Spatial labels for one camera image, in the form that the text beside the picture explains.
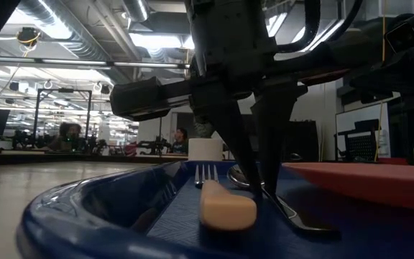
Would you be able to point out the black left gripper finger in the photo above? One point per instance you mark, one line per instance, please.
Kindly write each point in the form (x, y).
(275, 136)
(235, 136)

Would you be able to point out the pink round plate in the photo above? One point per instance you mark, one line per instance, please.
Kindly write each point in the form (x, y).
(372, 183)

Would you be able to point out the black background robot arm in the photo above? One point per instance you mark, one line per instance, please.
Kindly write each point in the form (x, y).
(155, 145)

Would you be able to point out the blue plastic tray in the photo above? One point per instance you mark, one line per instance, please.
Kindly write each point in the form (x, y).
(120, 201)

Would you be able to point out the black cabinet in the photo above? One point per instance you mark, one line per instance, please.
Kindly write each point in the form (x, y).
(305, 144)

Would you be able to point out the person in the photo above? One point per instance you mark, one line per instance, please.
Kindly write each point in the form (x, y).
(180, 142)
(67, 138)

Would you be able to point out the whiteboard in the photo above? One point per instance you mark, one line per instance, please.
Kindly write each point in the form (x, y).
(347, 118)

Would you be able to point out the black perforated cart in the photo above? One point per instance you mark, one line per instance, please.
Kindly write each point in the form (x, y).
(363, 145)

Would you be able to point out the red container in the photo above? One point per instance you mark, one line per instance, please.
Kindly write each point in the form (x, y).
(394, 161)

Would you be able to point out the LED light bar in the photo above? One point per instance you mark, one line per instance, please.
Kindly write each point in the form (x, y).
(85, 62)

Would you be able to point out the silver spiral air duct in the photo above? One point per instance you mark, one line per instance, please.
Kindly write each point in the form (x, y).
(85, 39)
(135, 9)

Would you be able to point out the black background frame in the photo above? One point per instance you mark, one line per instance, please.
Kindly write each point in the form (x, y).
(36, 118)

